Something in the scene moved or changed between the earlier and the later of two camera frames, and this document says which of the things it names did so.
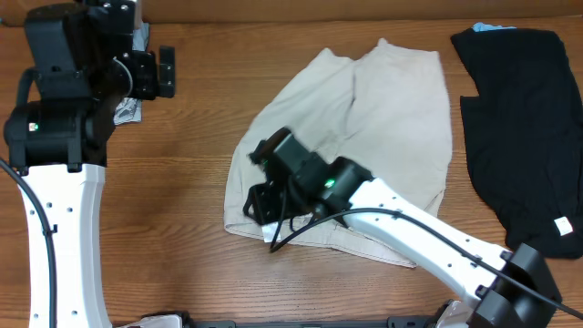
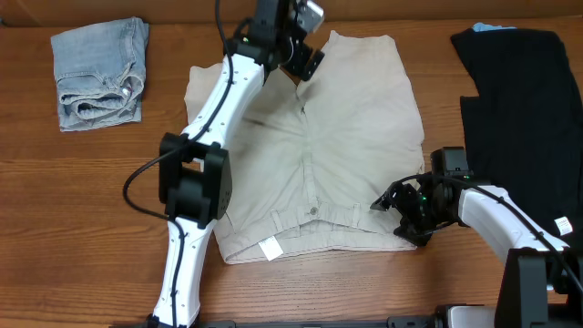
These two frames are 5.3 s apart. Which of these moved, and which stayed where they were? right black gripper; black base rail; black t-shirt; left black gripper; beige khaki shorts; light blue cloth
Moved: left black gripper; right black gripper; beige khaki shorts
Stayed: black base rail; light blue cloth; black t-shirt
